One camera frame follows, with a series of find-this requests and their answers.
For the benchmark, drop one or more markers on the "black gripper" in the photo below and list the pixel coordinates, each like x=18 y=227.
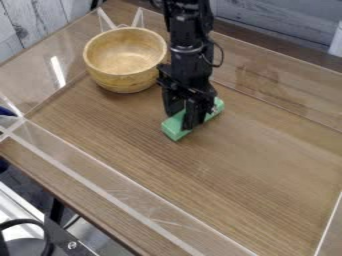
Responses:
x=185 y=82

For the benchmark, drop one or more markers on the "green rectangular block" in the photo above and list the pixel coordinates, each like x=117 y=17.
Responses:
x=171 y=125

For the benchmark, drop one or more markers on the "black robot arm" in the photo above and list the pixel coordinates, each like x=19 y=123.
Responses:
x=190 y=22

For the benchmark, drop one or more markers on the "brown wooden bowl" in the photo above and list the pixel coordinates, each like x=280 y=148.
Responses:
x=122 y=57

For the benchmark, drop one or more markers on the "clear acrylic tray walls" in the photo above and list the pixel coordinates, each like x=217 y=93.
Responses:
x=248 y=187

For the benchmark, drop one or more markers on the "white object at right edge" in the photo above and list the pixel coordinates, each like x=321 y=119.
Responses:
x=336 y=46

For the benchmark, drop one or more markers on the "blue object at left edge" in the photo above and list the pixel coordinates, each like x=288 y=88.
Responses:
x=6 y=112

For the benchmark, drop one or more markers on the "black table leg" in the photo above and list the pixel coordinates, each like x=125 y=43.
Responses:
x=57 y=211

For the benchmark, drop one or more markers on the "metal bracket with screw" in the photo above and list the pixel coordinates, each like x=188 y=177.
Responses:
x=66 y=244

